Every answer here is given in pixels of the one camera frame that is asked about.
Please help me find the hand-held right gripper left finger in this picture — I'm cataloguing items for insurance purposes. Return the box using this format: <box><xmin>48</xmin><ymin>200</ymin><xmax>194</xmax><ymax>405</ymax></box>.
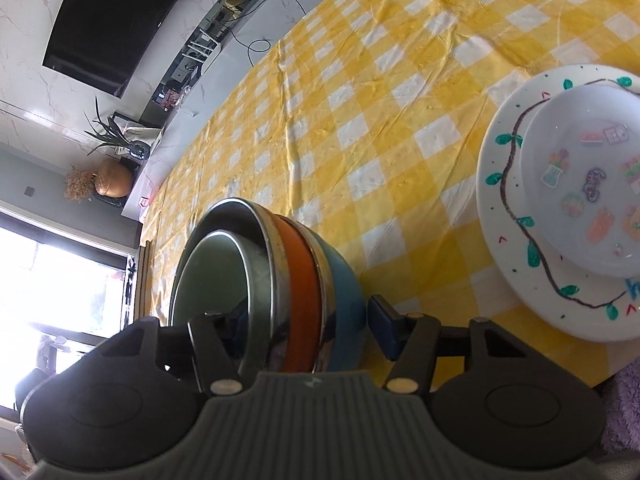
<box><xmin>102</xmin><ymin>311</ymin><xmax>246</xmax><ymax>395</ymax></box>

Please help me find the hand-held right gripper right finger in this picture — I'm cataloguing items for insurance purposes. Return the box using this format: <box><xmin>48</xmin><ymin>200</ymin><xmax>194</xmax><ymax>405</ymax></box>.
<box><xmin>368</xmin><ymin>296</ymin><xmax>539</xmax><ymax>393</ymax></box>

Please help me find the blue steel bowl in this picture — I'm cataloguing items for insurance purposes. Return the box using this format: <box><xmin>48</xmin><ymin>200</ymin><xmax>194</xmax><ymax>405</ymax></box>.
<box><xmin>305</xmin><ymin>230</ymin><xmax>369</xmax><ymax>374</ymax></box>

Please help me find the small steel bowl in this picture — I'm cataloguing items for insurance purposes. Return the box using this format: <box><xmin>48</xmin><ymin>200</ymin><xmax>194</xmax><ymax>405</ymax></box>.
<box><xmin>169</xmin><ymin>230</ymin><xmax>274</xmax><ymax>376</ymax></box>

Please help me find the white painted plate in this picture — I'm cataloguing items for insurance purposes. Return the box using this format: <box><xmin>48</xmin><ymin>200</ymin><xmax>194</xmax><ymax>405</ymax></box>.
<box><xmin>476</xmin><ymin>64</ymin><xmax>640</xmax><ymax>343</ymax></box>

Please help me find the small white plate with stickers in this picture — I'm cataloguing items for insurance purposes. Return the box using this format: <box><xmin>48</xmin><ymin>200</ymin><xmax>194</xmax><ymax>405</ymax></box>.
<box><xmin>520</xmin><ymin>84</ymin><xmax>640</xmax><ymax>278</ymax></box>

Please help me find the window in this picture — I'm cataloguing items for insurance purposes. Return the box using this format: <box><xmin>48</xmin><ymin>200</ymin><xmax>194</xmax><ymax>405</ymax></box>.
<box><xmin>0</xmin><ymin>210</ymin><xmax>142</xmax><ymax>411</ymax></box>

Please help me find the orange round vase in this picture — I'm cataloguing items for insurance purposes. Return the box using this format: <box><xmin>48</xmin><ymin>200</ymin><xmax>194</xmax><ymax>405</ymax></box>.
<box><xmin>95</xmin><ymin>159</ymin><xmax>133</xmax><ymax>197</ymax></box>

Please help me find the dried flower bunch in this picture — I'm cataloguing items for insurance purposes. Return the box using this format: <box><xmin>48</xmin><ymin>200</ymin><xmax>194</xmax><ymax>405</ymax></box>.
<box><xmin>64</xmin><ymin>164</ymin><xmax>98</xmax><ymax>202</ymax></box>

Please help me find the yellow checkered tablecloth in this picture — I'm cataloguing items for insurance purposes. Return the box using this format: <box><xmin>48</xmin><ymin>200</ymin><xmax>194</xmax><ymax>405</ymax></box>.
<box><xmin>137</xmin><ymin>0</ymin><xmax>640</xmax><ymax>388</ymax></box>

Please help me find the green plant in glass vase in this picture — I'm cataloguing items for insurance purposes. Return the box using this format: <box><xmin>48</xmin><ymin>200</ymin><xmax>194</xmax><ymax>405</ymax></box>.
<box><xmin>84</xmin><ymin>96</ymin><xmax>151</xmax><ymax>158</ymax></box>

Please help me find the fluffy lilac garment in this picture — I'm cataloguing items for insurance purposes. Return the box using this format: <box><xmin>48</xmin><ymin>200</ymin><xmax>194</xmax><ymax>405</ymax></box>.
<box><xmin>595</xmin><ymin>370</ymin><xmax>640</xmax><ymax>467</ymax></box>

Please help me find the white router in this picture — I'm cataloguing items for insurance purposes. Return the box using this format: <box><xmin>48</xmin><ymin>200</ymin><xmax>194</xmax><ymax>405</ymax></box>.
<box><xmin>182</xmin><ymin>32</ymin><xmax>216</xmax><ymax>63</ymax></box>

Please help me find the black television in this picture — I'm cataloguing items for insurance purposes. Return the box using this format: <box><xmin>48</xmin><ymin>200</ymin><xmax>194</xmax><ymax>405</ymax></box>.
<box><xmin>42</xmin><ymin>0</ymin><xmax>211</xmax><ymax>97</ymax></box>

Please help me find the black cable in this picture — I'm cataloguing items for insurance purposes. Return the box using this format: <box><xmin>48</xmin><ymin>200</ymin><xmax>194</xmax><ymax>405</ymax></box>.
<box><xmin>230</xmin><ymin>0</ymin><xmax>307</xmax><ymax>66</ymax></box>

